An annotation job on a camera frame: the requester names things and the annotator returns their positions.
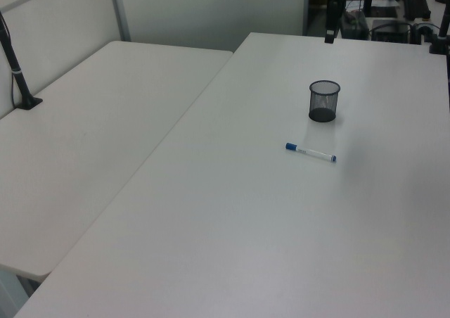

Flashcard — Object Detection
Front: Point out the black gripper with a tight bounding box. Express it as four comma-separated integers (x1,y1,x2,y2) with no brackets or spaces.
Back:
323,0,345,45

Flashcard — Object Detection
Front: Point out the white marker with blue cap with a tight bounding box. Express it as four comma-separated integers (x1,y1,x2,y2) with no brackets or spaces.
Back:
285,141,339,164

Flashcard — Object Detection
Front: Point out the dark grey case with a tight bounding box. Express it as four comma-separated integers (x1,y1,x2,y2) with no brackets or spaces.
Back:
340,11,371,40

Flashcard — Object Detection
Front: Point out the black electronics box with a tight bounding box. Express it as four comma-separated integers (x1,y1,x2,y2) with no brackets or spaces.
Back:
371,19,413,44

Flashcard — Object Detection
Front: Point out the black mesh pen cup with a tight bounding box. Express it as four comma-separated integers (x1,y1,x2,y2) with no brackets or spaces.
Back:
308,79,342,124

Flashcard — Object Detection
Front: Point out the black keyboard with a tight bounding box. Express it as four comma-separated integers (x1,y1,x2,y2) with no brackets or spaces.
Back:
401,0,432,20

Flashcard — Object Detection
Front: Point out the black clamped camera stand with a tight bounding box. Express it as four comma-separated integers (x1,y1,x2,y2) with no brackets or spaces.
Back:
427,0,450,56

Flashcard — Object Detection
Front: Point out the grey metal partition post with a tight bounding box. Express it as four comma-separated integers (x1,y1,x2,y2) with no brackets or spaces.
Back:
108,0,132,42

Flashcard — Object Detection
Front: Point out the black camera stand with foot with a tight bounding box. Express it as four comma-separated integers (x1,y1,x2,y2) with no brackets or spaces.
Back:
0,10,44,112

